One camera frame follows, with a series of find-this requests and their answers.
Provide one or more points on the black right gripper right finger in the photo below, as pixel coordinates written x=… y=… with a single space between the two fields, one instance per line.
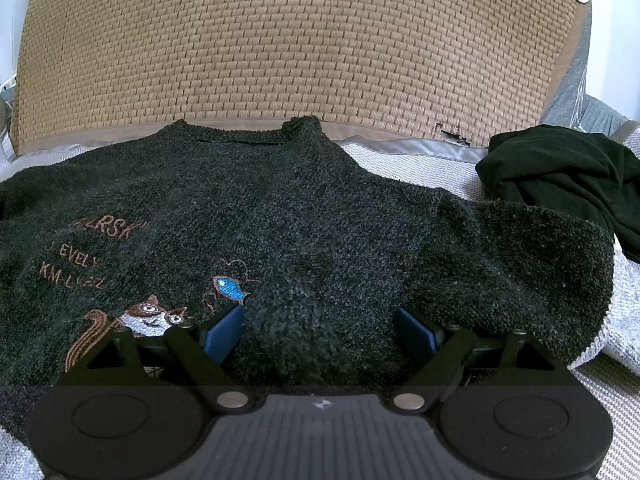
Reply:
x=501 y=405

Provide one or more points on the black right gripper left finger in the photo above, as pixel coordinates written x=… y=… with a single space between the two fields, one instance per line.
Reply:
x=142 y=407

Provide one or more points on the black and grey knit sweater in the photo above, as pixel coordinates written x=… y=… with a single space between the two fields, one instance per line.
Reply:
x=326 y=252

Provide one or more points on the black folded garment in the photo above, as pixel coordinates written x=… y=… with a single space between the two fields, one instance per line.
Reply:
x=586 y=175

